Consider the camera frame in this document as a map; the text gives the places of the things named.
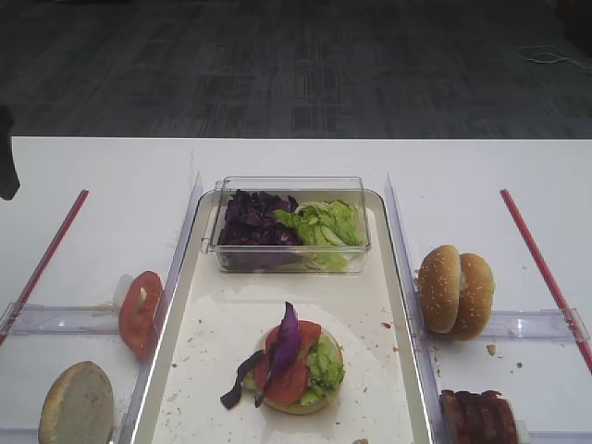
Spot left red rail strip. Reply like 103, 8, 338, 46
0, 190, 89, 344

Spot red rail strip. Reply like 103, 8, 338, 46
499, 189, 591, 370
0, 190, 89, 344

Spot lettuce on burger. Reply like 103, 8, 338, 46
242, 333, 346, 408

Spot white pusher block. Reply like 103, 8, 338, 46
113, 274, 134, 308
515, 420, 532, 444

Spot clear pusher track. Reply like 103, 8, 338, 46
528, 431, 592, 444
477, 309, 590, 343

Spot clear plastic salad container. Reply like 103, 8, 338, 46
202, 176, 371, 273

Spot metal serving tray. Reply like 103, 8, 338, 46
132, 191, 431, 443

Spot white cable on floor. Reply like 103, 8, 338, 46
516, 44, 592, 75

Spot purple cabbage leaves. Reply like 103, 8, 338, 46
218, 190, 302, 272

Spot green lettuce leaves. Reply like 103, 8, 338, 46
272, 200, 364, 273

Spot tomato slice on burger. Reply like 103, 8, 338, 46
254, 320, 322, 406

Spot tomato slice in rack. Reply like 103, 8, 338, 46
118, 271, 163, 359

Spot right red rail strip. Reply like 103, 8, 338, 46
499, 189, 591, 370

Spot right lower white pusher block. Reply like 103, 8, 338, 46
515, 420, 532, 444

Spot sesame bun half back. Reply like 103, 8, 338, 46
418, 245, 461, 334

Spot left white pusher block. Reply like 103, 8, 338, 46
113, 274, 134, 308

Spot bun half left rack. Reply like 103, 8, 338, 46
38, 361, 115, 444

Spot sesame bun half front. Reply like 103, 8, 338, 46
450, 253, 495, 340

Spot right upper clear pusher track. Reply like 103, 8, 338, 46
477, 309, 590, 343

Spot sesame bun half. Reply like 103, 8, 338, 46
418, 245, 461, 334
450, 253, 495, 340

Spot bacon meat slices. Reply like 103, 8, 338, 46
439, 389, 519, 444

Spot bottom bun on tray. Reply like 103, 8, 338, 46
253, 323, 345, 416

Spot right lower clear pusher track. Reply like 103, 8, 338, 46
528, 431, 592, 444

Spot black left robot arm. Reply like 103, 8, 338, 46
0, 105, 20, 201

